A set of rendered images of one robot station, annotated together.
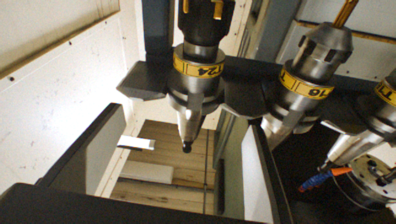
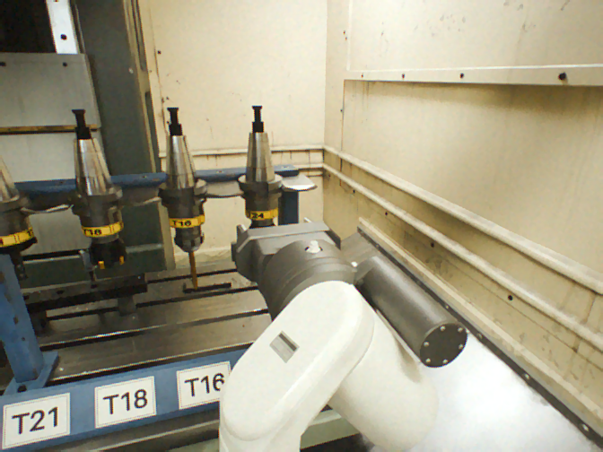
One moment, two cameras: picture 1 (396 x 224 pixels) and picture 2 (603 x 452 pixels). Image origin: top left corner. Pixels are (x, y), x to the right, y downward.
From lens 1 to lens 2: 0.46 m
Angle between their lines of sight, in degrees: 66
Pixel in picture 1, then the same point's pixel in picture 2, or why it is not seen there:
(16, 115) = (486, 23)
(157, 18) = (288, 212)
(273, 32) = (118, 100)
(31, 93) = (461, 40)
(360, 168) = not seen: outside the picture
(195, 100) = (261, 192)
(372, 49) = not seen: outside the picture
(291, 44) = (83, 96)
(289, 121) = (186, 193)
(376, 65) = not seen: outside the picture
